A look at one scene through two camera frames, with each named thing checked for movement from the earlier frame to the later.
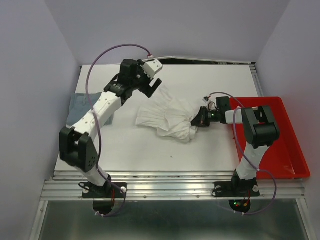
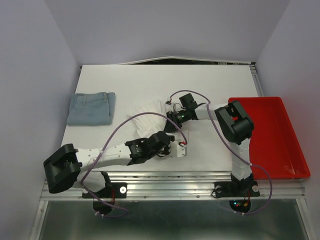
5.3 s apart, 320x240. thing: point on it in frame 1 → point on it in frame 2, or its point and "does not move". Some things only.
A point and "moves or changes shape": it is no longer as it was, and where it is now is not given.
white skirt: [171, 117] moves or changes shape
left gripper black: [148, 90] → [167, 151]
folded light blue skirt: [80, 105] does not move
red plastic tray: [282, 160] does not move
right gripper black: [200, 119] → [170, 127]
